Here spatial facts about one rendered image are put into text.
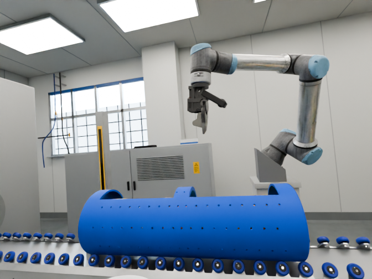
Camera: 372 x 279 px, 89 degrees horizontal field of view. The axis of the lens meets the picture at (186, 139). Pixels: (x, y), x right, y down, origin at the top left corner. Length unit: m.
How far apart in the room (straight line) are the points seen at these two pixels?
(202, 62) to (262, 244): 0.72
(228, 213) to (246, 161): 2.93
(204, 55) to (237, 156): 2.92
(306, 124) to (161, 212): 1.06
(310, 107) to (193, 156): 1.47
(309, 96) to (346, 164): 2.86
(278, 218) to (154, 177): 2.00
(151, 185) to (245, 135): 1.95
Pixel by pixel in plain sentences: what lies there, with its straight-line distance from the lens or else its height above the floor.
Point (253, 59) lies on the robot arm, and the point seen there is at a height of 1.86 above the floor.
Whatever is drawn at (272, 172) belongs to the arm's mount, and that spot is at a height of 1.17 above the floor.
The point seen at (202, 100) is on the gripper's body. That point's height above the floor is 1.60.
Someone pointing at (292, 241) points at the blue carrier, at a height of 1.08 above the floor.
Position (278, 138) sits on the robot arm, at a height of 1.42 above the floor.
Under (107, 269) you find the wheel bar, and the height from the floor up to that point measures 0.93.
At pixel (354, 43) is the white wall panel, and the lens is 4.48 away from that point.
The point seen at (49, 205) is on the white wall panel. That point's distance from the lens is 5.62.
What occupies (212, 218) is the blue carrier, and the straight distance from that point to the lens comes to 0.75.
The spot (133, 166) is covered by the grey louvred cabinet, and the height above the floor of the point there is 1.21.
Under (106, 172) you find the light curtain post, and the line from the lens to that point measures 1.38.
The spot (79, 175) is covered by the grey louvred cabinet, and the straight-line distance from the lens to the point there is 3.18.
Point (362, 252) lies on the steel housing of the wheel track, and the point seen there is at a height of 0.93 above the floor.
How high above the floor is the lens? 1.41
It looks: 2 degrees up
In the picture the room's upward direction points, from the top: 4 degrees counter-clockwise
